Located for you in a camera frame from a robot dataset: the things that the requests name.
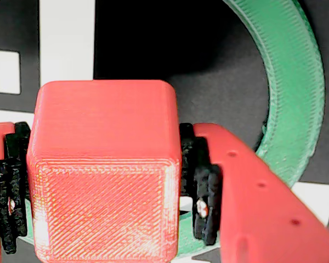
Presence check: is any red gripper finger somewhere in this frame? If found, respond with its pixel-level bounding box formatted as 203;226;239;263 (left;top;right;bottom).
0;122;31;263
179;123;329;263

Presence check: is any red cube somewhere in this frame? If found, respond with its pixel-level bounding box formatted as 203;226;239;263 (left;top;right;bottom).
26;79;181;261

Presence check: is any black white marker checkerboard mat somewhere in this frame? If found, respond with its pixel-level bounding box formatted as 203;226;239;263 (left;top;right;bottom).
0;0;329;263

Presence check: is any green ring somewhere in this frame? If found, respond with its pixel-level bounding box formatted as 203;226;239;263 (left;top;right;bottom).
16;0;326;258

